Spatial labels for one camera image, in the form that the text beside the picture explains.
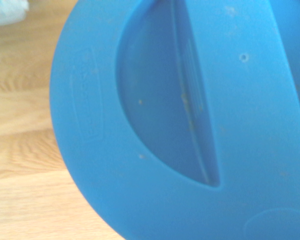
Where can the translucent pitcher with blue lid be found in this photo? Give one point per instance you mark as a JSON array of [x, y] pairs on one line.
[[240, 125]]

